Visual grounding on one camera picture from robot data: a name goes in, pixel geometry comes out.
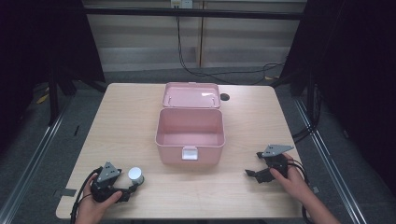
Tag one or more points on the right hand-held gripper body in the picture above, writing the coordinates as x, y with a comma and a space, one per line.
275, 161

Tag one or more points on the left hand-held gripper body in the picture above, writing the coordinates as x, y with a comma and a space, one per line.
107, 179

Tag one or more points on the white cylindrical container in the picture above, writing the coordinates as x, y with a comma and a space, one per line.
135, 175

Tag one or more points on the pink storage box with lid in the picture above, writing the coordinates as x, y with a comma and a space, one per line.
190, 124

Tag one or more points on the person's right hand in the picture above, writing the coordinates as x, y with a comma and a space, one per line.
291, 183

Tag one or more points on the person's left hand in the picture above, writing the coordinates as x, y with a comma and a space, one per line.
93, 208

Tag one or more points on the grey tape strip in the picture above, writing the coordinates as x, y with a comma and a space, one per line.
67, 192

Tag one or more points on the small grey tape piece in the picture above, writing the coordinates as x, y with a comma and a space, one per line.
315, 189

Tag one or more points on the yellow floor tape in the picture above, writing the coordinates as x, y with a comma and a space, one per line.
43, 99

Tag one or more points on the black curtain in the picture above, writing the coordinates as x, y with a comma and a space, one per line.
40, 43
355, 77

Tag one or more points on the metal floor rail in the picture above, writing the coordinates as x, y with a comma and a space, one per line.
34, 158
330, 161

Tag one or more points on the black metal stand post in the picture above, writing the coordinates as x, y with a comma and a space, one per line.
53, 99

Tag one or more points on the black horizontal frame bar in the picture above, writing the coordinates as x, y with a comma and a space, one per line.
193, 13

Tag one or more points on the white wall socket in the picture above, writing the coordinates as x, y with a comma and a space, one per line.
181, 3

